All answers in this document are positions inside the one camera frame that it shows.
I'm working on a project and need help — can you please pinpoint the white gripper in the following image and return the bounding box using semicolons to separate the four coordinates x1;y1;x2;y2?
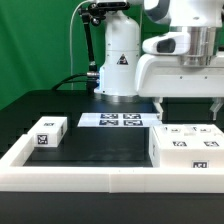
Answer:
135;32;224;120

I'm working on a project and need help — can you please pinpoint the white cabinet body box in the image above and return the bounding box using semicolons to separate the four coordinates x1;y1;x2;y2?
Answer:
149;124;224;168

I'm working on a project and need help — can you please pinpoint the white cabinet top block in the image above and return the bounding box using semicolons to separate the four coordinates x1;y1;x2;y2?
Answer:
28;116;67;147

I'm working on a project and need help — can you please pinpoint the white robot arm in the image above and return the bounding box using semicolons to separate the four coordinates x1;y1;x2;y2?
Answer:
94;0;224;113

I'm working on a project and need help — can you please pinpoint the white marker base sheet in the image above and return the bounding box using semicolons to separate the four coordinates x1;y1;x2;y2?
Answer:
78;113;161;128

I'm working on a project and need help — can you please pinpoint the black cable bundle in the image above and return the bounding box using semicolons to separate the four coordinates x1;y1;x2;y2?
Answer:
50;73;100;92

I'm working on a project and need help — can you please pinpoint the white cable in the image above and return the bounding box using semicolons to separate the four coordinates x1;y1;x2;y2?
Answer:
68;0;94;91

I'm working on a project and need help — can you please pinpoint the white U-shaped fence frame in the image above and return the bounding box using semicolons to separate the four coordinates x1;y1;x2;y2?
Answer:
0;134;224;193

